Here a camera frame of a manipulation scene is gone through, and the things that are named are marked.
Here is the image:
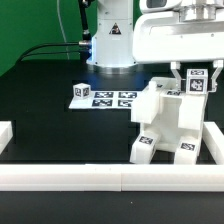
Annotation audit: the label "thin white cable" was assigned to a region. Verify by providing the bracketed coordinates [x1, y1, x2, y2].
[56, 0, 72, 61]

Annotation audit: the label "paper sheet with tags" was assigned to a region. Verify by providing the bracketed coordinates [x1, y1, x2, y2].
[69, 91, 140, 109]

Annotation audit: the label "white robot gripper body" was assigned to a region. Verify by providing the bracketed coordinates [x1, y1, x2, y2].
[132, 0, 224, 63]

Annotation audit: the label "white front fence rail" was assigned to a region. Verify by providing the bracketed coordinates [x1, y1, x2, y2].
[0, 164, 224, 192]

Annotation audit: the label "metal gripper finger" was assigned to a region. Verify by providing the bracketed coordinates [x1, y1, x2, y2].
[209, 59, 224, 92]
[170, 61, 186, 91]

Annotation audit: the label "rear white tagged cube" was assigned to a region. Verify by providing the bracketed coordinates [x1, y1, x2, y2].
[73, 83, 91, 99]

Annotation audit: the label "white tagged bar part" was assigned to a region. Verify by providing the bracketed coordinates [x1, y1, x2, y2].
[131, 91, 163, 124]

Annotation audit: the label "black cables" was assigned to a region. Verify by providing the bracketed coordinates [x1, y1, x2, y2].
[16, 40, 93, 64]

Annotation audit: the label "white chair seat part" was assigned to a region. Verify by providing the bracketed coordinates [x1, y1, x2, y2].
[139, 94, 207, 152]

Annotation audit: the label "white left fence block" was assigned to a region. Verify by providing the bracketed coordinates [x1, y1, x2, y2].
[0, 121, 13, 154]

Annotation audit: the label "white long chair back part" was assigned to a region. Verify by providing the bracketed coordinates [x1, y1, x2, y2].
[143, 77, 185, 98]

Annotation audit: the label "small white tagged cube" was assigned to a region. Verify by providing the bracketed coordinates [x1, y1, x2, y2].
[186, 69, 208, 94]

